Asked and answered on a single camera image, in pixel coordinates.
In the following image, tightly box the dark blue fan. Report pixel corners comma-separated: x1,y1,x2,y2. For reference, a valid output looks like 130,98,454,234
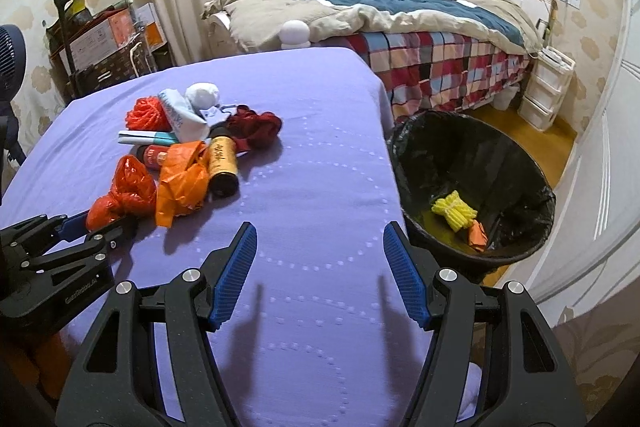
0,24,26,168

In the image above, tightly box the red plastic bag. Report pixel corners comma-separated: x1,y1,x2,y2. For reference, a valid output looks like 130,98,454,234
85,155,158,232

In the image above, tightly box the plaid bed sheet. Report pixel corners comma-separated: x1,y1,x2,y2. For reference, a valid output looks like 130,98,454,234
327,29,533,122

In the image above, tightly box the small orange scrap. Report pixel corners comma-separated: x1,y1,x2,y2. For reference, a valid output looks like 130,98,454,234
467,221,488,253

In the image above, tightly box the white plastic drawer unit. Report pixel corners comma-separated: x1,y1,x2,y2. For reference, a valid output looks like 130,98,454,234
517,47,577,130

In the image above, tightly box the brown bottle yellow label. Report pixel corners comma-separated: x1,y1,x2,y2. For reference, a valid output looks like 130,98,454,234
207,134,239,198

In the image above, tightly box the red foam net bundle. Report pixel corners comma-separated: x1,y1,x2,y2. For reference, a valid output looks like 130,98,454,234
125,97,173,132

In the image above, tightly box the brown patterned bag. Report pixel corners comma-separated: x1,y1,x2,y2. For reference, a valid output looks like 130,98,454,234
75,42,156,95

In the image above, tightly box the teal white box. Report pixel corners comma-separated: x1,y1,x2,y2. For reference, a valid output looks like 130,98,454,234
118,130,181,146

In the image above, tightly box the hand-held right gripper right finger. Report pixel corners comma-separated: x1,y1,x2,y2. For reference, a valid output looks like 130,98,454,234
383,222,586,427

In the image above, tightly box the small white bin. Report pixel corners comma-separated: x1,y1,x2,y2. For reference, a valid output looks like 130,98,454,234
492,86,521,112

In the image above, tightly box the yellow foam net bundle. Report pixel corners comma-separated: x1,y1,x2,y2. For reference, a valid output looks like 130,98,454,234
431,190,478,230

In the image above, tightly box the black lined trash bin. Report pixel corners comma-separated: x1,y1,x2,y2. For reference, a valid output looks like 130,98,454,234
386,109,557,283

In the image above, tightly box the bed with plaid cover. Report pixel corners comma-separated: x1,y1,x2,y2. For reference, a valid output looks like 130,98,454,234
201,0,543,52

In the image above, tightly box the black hand trolley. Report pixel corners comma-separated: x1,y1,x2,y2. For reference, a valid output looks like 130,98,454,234
52,0,86,100

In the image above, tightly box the dark red cloth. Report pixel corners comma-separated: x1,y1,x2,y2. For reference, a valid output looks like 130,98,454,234
225,104,283,155

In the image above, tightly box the white wardrobe door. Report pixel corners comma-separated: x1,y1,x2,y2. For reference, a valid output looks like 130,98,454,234
525,0,640,308

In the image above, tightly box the orange white box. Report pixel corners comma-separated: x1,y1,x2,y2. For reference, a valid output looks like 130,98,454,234
132,2,168,48

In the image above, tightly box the cardboard box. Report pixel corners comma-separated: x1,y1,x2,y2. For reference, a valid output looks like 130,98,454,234
67,7,136,68

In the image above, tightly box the small white tissue wad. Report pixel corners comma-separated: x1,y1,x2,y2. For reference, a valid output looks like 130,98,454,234
202,103,236,125

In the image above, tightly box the white blue wrapper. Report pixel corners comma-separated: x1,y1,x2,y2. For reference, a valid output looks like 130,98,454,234
157,89,211,142

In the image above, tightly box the white round lamp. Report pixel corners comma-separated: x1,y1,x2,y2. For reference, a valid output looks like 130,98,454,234
278,20,312,50

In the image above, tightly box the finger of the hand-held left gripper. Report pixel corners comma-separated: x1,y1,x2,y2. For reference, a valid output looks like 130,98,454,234
0,212,93,248
15,219,140,275

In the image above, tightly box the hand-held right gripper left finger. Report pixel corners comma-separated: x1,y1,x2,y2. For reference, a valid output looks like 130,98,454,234
55,222,258,427

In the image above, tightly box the orange plastic bag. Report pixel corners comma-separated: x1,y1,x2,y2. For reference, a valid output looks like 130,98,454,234
155,141,211,228

